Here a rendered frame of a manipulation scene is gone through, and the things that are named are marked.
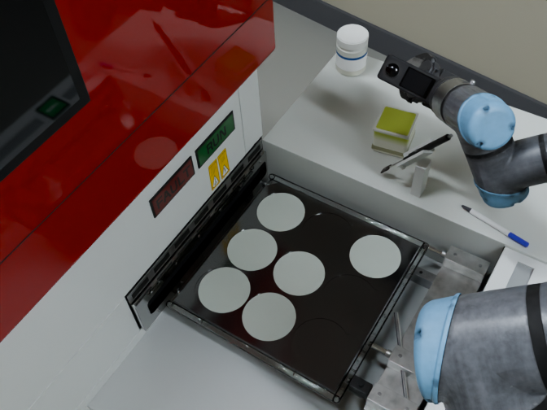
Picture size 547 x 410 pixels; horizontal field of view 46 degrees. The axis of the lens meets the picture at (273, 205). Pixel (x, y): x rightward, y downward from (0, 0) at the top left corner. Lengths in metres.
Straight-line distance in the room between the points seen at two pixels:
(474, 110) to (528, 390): 0.43
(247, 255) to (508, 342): 0.69
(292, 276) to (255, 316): 0.11
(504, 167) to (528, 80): 1.76
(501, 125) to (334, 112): 0.53
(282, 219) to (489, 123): 0.51
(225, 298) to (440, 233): 0.44
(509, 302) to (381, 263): 0.58
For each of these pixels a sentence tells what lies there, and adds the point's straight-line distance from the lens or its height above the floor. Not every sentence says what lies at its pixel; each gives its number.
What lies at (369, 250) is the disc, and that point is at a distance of 1.29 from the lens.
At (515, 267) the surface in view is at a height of 0.96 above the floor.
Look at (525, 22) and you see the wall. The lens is 2.68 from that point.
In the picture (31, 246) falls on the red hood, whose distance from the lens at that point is 0.86.
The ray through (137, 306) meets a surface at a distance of 1.22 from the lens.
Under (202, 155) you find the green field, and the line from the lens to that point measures 1.19.
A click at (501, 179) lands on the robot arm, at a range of 1.06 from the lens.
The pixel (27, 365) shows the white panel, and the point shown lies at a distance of 1.08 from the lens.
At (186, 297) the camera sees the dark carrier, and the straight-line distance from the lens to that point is 1.25.
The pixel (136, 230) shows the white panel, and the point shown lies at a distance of 1.12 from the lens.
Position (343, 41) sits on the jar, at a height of 1.06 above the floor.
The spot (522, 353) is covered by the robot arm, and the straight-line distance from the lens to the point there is 0.71.
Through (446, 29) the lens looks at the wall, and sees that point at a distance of 2.87.
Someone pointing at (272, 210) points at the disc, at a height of 0.90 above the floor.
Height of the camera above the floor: 1.97
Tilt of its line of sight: 52 degrees down
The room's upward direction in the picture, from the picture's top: 4 degrees counter-clockwise
